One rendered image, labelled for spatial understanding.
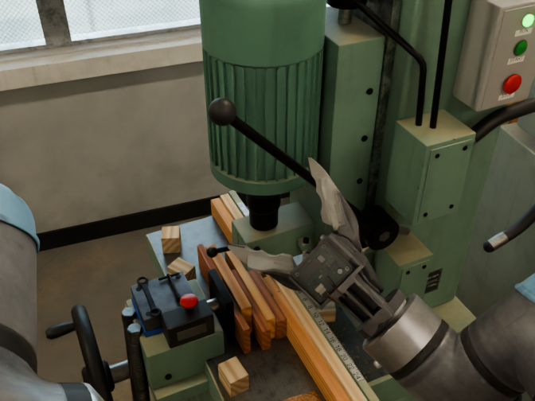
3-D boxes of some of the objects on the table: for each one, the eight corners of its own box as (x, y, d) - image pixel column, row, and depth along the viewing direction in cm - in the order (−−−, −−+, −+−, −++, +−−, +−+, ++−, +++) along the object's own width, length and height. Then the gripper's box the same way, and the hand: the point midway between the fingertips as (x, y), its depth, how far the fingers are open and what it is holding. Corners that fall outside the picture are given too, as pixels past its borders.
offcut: (180, 252, 129) (178, 237, 126) (162, 253, 129) (160, 238, 126) (181, 240, 132) (179, 225, 129) (164, 241, 132) (162, 226, 129)
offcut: (218, 379, 104) (217, 364, 102) (236, 370, 106) (236, 356, 103) (231, 398, 101) (230, 383, 99) (249, 389, 103) (248, 375, 100)
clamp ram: (180, 314, 115) (175, 280, 109) (217, 301, 117) (215, 267, 112) (196, 349, 108) (192, 315, 103) (235, 336, 111) (233, 301, 105)
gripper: (447, 265, 66) (314, 140, 69) (322, 387, 70) (199, 265, 72) (442, 254, 75) (322, 143, 77) (330, 364, 78) (220, 255, 81)
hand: (267, 200), depth 77 cm, fingers open, 14 cm apart
